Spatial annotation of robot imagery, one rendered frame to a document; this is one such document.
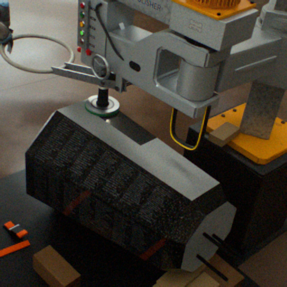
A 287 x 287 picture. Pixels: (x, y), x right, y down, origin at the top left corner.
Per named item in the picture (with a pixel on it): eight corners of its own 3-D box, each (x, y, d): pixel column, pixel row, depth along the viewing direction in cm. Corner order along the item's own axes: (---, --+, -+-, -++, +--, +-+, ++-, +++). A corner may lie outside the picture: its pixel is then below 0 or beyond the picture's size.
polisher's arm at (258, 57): (270, 48, 305) (282, 7, 290) (318, 70, 284) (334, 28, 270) (182, 75, 263) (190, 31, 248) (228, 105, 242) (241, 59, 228)
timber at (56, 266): (32, 268, 298) (32, 254, 291) (49, 258, 305) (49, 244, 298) (63, 300, 282) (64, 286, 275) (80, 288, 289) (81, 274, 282)
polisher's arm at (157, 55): (214, 124, 260) (235, 38, 231) (187, 139, 245) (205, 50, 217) (119, 71, 298) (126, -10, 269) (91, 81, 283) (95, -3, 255)
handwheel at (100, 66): (119, 80, 274) (121, 56, 266) (106, 86, 268) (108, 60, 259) (101, 70, 282) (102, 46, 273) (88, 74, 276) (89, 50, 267)
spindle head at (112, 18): (148, 80, 284) (158, 5, 258) (121, 91, 270) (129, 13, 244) (107, 57, 302) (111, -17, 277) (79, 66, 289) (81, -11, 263)
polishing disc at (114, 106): (80, 99, 308) (80, 97, 307) (110, 94, 317) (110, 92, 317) (93, 116, 293) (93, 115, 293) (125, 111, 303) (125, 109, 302)
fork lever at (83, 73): (144, 84, 286) (143, 75, 284) (120, 93, 273) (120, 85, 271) (70, 68, 330) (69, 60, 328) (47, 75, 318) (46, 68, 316)
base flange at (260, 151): (246, 106, 341) (248, 100, 338) (308, 140, 313) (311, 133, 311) (199, 127, 312) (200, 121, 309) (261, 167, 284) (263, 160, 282)
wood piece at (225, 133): (225, 127, 307) (227, 121, 304) (238, 135, 303) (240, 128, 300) (207, 139, 293) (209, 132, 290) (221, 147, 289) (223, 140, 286)
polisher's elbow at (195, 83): (194, 79, 259) (200, 45, 247) (220, 96, 247) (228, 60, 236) (167, 88, 248) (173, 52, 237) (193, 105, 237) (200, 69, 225)
